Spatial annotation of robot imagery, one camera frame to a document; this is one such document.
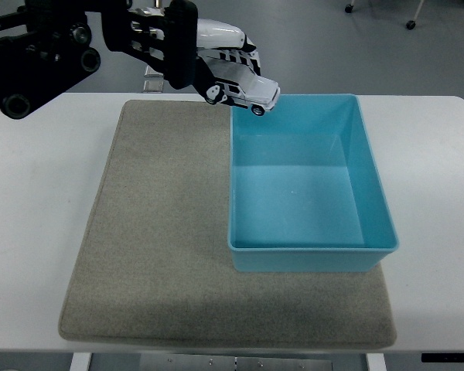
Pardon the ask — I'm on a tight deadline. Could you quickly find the white and black hand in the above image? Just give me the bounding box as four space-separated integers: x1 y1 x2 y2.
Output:
163 0 263 107

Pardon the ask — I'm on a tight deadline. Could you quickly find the white toy car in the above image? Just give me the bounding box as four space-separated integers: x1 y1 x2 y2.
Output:
210 61 281 117

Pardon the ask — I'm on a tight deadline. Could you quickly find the blue plastic box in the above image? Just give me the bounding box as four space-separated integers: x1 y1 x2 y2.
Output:
227 93 401 274

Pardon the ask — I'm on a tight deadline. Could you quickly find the grey-brown fabric mat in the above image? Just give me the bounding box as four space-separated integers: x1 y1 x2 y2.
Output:
57 99 397 348

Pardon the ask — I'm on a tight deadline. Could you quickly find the grey metal plate with screws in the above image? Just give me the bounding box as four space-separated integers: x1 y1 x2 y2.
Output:
138 353 334 371

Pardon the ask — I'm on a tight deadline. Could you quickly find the white table leg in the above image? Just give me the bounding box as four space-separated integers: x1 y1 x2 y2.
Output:
364 352 388 371
69 352 93 371

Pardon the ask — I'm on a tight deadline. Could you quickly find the black table control panel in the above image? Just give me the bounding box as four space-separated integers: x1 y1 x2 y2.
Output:
421 352 464 364

